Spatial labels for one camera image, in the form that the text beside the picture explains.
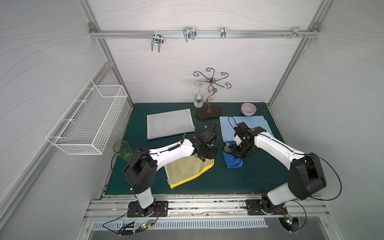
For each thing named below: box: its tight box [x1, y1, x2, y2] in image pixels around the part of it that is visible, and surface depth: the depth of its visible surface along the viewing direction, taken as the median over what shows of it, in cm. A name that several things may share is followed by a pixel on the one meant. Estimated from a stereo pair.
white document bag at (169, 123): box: [146, 108, 196, 140], surface depth 110 cm
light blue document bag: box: [219, 115, 275, 146], surface depth 75 cm
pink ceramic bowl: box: [241, 102, 257, 116], surface depth 114 cm
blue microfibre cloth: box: [222, 141, 244, 169], surface depth 85 cm
